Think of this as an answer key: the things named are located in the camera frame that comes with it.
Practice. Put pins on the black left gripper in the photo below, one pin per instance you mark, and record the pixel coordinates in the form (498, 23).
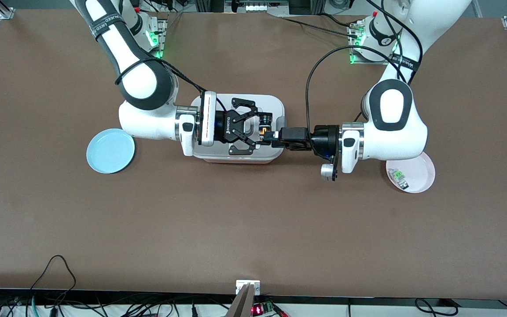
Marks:
(322, 138)

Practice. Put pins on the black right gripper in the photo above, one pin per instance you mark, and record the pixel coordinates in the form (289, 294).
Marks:
(225, 126)

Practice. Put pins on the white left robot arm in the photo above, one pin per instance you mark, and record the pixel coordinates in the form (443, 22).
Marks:
(394, 105)

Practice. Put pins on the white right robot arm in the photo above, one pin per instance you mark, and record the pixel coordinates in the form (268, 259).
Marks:
(139, 83)

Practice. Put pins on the white power strip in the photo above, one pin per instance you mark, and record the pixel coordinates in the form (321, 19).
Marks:
(264, 7)

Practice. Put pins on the pale pink plate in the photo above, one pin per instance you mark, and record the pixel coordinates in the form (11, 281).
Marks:
(420, 178)

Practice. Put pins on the light blue plate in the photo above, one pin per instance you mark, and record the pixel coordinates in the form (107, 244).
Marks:
(110, 152)

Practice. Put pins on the grey metal bar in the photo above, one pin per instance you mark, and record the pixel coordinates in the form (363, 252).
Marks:
(242, 304)

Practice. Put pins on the circuit board red display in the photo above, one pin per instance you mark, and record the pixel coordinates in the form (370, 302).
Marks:
(262, 309)

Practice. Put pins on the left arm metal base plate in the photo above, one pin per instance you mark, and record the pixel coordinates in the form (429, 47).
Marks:
(368, 62)

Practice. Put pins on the green push-button switch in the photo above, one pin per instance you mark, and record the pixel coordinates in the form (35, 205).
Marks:
(398, 178)

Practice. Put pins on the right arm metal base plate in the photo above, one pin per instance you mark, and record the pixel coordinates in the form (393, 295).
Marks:
(162, 31)

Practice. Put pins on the white mounting bracket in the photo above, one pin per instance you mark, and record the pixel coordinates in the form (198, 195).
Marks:
(241, 286)

